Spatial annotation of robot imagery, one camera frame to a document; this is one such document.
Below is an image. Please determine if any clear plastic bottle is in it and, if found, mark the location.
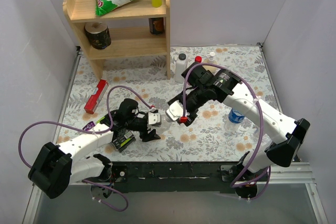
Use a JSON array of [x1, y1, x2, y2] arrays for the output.
[[154, 114, 173, 135]]

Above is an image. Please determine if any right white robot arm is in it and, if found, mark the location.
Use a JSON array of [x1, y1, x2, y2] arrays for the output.
[[166, 62, 310, 181]]

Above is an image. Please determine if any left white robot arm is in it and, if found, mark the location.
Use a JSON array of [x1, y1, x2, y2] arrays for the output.
[[28, 98, 162, 199]]

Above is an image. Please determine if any beige pump lotion bottle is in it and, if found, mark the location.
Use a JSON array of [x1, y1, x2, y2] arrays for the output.
[[203, 51, 217, 73]]

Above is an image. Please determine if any white bottle black cap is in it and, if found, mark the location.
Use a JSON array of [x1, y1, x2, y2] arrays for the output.
[[174, 53, 188, 83]]

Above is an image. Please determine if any blue label water bottle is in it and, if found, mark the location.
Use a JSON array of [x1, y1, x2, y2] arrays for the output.
[[225, 108, 245, 132]]

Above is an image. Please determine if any black green product box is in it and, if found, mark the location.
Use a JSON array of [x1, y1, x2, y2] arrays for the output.
[[111, 129, 135, 153]]

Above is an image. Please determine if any purple candy packet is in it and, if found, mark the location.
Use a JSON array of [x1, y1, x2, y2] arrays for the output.
[[82, 121, 95, 131]]

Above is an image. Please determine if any red rectangular box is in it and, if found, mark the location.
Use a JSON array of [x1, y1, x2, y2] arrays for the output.
[[84, 79, 109, 114]]

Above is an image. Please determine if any floral patterned table mat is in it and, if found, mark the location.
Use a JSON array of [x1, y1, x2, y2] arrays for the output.
[[63, 45, 278, 162]]

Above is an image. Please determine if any dark can on shelf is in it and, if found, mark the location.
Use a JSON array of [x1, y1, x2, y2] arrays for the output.
[[149, 17, 164, 35]]

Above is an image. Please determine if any wooden shelf unit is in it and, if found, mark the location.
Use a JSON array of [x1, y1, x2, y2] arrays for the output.
[[62, 0, 171, 79]]

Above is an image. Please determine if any dark round canister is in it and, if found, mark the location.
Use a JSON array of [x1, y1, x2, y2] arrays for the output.
[[85, 22, 111, 50]]

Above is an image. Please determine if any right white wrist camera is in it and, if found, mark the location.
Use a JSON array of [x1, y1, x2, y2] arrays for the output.
[[165, 101, 192, 125]]

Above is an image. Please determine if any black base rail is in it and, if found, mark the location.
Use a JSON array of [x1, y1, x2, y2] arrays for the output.
[[89, 159, 268, 193]]

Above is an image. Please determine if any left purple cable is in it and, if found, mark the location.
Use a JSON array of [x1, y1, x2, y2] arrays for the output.
[[17, 85, 157, 212]]

